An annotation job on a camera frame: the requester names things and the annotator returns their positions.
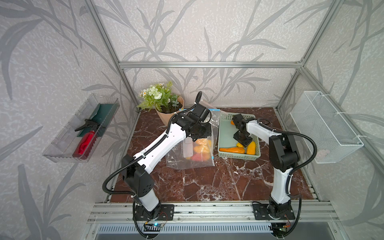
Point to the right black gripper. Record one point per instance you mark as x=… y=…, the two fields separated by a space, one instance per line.
x=243 y=143

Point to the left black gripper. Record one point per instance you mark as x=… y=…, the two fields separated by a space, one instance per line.
x=208 y=133

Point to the orange yellow mango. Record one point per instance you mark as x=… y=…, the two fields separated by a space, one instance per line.
x=202 y=149

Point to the red yellow mango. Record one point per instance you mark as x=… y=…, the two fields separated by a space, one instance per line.
x=201 y=157

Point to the clear zip-top bag blue zipper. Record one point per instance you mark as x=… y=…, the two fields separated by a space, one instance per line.
x=211 y=141

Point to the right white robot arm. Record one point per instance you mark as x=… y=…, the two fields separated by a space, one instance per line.
x=284 y=157

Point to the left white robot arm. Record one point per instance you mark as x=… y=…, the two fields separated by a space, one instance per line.
x=136 y=170

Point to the yellow mango front right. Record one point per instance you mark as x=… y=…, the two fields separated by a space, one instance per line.
x=251 y=148

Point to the green plastic basket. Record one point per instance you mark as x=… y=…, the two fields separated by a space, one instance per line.
x=235 y=144

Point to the potted white flower plant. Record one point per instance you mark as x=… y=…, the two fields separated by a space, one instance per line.
x=161 y=98

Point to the green book in tray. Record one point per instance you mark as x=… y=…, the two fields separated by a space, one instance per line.
x=103 y=114

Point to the red black pruning shears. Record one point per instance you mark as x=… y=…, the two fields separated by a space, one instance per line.
x=84 y=148

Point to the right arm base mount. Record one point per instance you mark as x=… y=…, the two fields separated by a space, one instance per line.
x=273 y=211

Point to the white wire mesh basket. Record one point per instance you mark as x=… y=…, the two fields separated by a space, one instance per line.
x=316 y=117

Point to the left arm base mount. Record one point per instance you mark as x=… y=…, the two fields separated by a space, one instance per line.
x=162 y=212

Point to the clear wall-mounted tray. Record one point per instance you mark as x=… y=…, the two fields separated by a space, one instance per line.
x=79 y=138

